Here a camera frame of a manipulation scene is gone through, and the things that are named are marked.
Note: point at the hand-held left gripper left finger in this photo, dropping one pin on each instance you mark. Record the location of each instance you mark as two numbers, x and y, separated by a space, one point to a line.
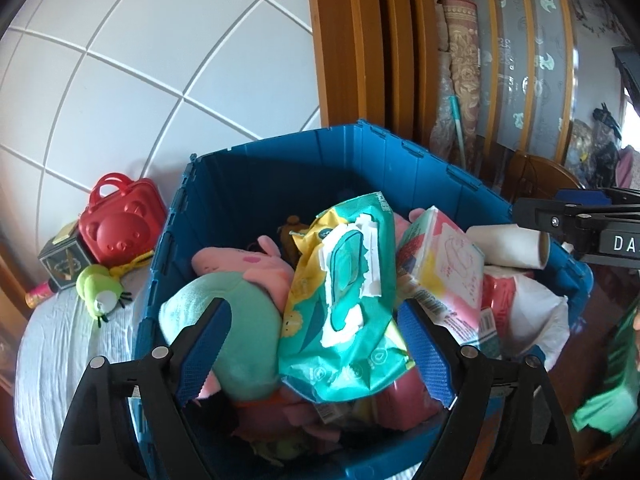
205 350

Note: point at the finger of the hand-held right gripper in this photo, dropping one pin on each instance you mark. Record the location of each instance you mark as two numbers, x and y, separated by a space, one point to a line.
545 216
585 196

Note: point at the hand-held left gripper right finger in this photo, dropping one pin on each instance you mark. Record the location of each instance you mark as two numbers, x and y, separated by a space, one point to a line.
425 355

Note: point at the white paper roll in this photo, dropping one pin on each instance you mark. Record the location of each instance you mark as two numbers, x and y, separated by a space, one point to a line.
500 245

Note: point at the pink tissue pack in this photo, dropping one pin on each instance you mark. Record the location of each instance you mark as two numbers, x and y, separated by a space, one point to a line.
445 260

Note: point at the teal yellow wet wipes pack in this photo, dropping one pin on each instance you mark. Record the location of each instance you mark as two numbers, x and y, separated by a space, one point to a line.
345 270

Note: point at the blue plastic storage crate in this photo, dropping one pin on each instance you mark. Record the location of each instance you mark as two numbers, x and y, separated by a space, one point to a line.
300 170

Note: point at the wooden chair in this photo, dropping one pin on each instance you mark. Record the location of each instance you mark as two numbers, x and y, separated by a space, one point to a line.
540 175

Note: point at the pile of household clutter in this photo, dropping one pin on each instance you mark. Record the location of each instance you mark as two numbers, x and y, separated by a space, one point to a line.
605 150

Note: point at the pink printed pack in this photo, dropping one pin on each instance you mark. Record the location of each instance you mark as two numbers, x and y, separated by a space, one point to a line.
500 295

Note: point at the pink pig plush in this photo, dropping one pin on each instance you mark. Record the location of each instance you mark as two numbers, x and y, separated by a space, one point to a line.
235 260

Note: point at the white plastic bag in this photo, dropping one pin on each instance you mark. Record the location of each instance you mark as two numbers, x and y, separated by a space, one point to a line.
540 320

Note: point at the green frog plush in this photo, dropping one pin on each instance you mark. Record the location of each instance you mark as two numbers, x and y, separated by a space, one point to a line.
97 290

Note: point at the frosted glass wardrobe door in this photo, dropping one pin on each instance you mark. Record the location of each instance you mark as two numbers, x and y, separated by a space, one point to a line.
530 60

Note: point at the red bear carry case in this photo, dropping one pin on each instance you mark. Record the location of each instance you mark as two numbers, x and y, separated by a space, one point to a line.
120 230

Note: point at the green clothing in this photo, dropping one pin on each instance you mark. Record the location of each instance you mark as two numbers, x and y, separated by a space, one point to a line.
610 390

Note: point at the black gift box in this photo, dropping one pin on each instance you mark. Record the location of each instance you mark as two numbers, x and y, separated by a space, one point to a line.
62 265

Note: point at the pink yellow tube can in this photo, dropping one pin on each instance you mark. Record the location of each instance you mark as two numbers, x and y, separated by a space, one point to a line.
40 294

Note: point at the rolled patterned carpet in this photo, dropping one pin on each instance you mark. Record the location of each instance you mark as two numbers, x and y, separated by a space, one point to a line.
465 60

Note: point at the yellow notepad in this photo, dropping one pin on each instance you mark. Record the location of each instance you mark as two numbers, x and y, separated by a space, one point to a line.
66 233

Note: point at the white padded headboard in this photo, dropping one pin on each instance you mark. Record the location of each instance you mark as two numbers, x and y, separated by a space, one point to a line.
150 60

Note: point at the wooden headboard frame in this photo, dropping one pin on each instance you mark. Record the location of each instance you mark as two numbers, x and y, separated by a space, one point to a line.
360 60

